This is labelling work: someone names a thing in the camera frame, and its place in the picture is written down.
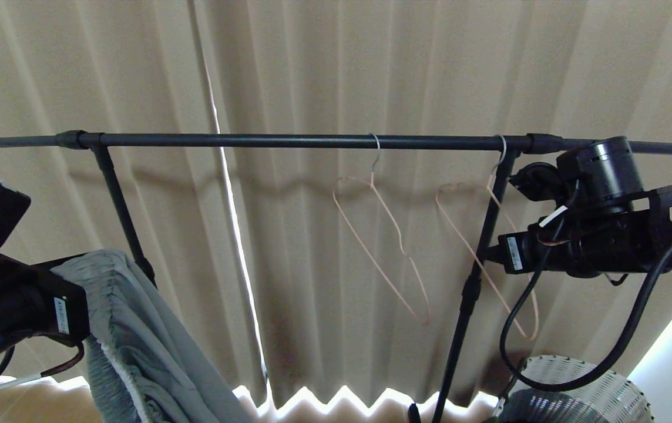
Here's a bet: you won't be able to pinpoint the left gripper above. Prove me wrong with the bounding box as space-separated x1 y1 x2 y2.
0 250 90 365

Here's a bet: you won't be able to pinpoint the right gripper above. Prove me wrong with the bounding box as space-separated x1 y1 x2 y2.
498 211 668 277

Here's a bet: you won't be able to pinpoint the pink clothes hanger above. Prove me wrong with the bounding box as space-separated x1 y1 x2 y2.
333 134 432 325
436 135 539 341

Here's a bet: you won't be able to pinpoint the pale grey shorts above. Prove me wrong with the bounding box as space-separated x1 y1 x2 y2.
51 249 254 423

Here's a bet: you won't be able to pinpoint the white laundry basket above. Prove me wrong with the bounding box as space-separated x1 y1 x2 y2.
498 355 654 423

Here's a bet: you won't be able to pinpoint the black clothes rack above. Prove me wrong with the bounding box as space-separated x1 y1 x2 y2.
0 130 672 423

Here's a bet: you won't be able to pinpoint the beige curtain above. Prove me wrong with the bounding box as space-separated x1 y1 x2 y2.
0 0 672 412

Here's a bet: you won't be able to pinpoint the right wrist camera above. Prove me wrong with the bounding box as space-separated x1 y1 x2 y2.
509 163 577 203

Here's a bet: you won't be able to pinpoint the black cable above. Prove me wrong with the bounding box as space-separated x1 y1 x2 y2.
499 179 672 393

